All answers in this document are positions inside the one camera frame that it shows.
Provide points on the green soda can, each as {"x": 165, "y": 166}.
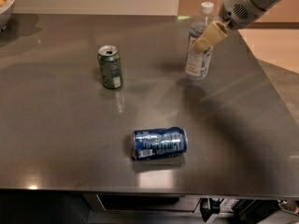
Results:
{"x": 110, "y": 67}

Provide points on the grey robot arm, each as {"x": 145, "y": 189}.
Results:
{"x": 262, "y": 4}

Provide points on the blue soda can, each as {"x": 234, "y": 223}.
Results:
{"x": 159, "y": 143}

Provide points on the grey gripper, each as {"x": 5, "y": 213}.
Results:
{"x": 235, "y": 10}

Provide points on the white bowl with fruit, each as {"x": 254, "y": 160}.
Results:
{"x": 6, "y": 9}

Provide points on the dark equipment under counter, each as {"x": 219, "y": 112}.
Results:
{"x": 245, "y": 211}

